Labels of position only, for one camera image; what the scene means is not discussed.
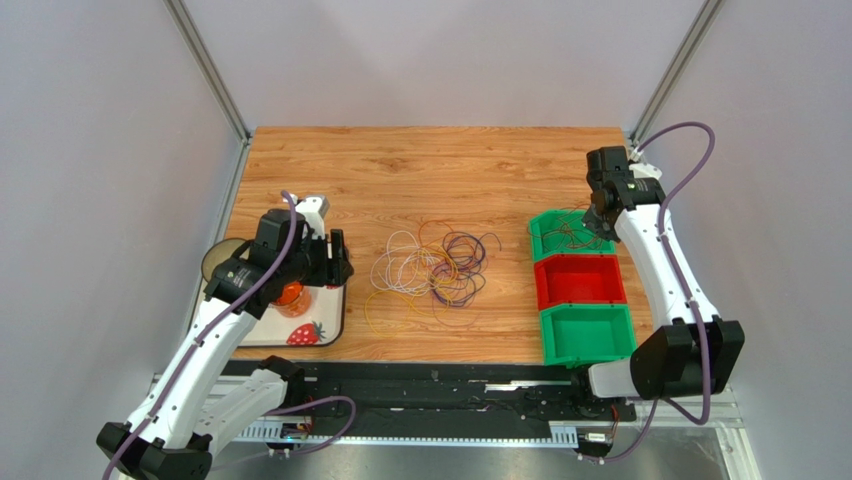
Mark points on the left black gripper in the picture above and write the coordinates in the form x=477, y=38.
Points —
x=341, y=267

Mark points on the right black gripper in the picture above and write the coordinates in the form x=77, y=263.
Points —
x=598, y=222

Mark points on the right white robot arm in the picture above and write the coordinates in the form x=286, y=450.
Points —
x=692, y=350

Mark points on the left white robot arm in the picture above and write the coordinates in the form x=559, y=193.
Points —
x=174, y=433

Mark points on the far green plastic bin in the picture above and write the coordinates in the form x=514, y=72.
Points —
x=557, y=232

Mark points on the green plastic bin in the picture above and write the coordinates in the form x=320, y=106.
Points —
x=557, y=232
x=575, y=335

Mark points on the orange glass mug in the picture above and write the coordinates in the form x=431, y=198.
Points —
x=294, y=301

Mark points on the strawberry pattern tray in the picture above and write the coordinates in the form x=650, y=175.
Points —
x=313, y=319

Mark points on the red plastic bin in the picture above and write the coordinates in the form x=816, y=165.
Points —
x=578, y=279

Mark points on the near green plastic bin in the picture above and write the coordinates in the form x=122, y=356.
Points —
x=575, y=335

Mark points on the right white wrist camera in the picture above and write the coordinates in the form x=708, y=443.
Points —
x=640, y=167

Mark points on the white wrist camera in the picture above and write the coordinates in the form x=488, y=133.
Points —
x=640, y=167
x=314, y=209

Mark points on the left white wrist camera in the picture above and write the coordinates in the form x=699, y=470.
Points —
x=314, y=209

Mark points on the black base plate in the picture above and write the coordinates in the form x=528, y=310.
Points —
x=450, y=398

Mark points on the grey slotted cable duct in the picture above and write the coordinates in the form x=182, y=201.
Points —
x=556, y=435

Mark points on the right aluminium frame post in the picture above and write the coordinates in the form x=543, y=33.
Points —
x=689, y=45

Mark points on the aluminium frame post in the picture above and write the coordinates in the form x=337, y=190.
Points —
x=193, y=39
x=689, y=45

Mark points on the left aluminium frame post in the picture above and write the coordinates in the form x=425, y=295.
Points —
x=193, y=39

